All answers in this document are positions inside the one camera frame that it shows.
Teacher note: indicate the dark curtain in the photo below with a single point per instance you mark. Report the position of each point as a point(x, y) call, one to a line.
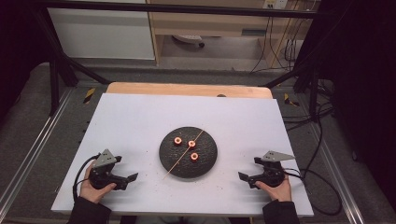
point(18, 46)
point(364, 77)

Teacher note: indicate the thin bamboo skewer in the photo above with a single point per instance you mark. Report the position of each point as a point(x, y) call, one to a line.
point(183, 154)

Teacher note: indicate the person's left hand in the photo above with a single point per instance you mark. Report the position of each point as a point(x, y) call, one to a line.
point(91, 194)

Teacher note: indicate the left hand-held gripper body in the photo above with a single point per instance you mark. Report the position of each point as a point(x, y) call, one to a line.
point(101, 179)

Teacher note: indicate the round black plate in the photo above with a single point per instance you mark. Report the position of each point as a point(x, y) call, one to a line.
point(204, 161)

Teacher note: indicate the person's legs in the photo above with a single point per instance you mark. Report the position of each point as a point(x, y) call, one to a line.
point(183, 220)

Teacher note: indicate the white board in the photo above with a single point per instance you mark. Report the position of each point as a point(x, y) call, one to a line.
point(140, 124)

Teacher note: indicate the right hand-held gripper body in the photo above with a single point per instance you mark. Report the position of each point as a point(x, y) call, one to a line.
point(272, 177)

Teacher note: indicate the black metal stand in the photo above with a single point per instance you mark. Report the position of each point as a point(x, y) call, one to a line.
point(306, 77)
point(57, 68)

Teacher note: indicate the person's right hand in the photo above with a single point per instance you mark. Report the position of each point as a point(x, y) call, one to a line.
point(281, 193)

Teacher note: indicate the white cabinet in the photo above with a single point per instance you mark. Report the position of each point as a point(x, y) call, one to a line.
point(102, 34)

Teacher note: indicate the red cored hawthorn fruit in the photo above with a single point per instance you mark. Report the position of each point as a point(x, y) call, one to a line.
point(194, 156)
point(191, 143)
point(177, 141)

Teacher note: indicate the white chair base with caster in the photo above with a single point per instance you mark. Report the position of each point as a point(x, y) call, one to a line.
point(190, 39)

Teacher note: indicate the light wooden desk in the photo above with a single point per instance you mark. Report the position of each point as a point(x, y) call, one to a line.
point(211, 26)

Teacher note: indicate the black metal frame bar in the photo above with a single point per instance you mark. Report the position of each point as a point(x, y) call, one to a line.
point(174, 8)

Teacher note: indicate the aluminium rail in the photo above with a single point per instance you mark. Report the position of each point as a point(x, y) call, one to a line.
point(34, 149)
point(339, 174)

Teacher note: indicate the wooden table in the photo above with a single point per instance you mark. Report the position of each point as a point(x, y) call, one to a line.
point(186, 89)

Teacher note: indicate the white wall socket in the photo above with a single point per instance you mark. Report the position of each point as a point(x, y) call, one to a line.
point(275, 3)

